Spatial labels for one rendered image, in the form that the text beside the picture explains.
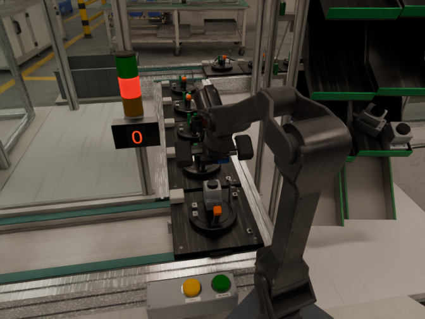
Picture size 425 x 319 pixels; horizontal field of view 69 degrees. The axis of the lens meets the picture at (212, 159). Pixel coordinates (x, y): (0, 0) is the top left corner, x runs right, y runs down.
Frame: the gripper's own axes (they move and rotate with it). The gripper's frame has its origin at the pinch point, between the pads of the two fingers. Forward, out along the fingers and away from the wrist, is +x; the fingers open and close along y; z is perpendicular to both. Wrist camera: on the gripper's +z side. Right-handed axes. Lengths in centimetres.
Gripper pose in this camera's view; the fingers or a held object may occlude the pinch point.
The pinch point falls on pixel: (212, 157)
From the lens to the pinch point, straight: 79.8
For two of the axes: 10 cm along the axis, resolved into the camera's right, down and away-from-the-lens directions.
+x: -0.9, 3.2, 9.4
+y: -9.8, 1.1, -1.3
